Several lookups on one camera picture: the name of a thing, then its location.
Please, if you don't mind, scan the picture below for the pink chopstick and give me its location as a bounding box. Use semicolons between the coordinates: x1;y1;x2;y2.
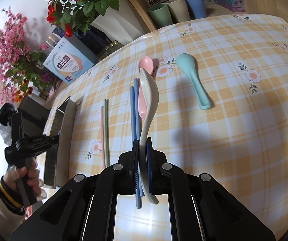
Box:
100;106;106;169

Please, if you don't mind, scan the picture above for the green chopstick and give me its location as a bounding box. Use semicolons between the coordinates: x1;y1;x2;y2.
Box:
103;99;110;167

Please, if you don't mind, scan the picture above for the beige spoon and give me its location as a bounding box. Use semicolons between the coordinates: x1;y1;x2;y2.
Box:
139;69;159;205

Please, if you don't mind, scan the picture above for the teal spoon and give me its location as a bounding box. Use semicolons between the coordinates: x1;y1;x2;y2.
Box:
176;53;211;110

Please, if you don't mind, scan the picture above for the pink spoon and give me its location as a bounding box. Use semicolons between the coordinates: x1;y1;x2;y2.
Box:
138;56;154;119

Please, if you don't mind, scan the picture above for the white sleeve forearm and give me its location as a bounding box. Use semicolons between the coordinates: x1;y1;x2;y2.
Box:
0;175;25;240

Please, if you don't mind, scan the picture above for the left hand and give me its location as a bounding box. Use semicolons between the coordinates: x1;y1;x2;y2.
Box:
3;158;47;201

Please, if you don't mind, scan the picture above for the white plastic bag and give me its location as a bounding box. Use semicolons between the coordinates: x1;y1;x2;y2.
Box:
0;123;11;146

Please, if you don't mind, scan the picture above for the steel utensil tray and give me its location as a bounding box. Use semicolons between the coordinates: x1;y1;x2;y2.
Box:
44;97;78;189

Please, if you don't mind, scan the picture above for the black chair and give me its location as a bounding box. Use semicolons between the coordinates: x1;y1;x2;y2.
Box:
18;96;50;137

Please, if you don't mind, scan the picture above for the blue chopstick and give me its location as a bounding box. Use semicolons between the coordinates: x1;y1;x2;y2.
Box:
134;78;141;140
130;86;142;209

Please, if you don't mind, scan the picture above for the pink cherry blossom plant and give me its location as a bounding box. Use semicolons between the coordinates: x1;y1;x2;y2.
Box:
0;9;57;103

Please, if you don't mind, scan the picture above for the probiotic box light blue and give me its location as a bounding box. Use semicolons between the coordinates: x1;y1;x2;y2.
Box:
43;36;97;84

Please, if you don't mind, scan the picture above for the yellow plaid tablecloth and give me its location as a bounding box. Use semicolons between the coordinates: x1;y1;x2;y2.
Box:
37;12;288;241

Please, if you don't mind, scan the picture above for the dark blue box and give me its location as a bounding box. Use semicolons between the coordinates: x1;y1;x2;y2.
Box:
75;26;112;55

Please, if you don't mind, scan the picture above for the gold tin lid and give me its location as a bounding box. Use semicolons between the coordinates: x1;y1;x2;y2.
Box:
95;41;123;64

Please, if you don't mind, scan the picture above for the red rose bouquet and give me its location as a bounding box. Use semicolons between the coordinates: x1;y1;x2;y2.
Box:
46;0;119;37

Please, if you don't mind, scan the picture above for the white flower pot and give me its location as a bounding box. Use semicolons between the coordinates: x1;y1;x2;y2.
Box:
91;0;149;45

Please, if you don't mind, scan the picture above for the green cup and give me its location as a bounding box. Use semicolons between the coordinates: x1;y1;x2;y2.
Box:
147;3;173;28

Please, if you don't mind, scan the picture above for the beige cup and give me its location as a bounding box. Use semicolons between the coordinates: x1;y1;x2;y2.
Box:
166;0;191;23

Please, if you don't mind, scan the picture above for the blue cup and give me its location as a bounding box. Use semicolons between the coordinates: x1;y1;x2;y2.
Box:
185;0;207;19

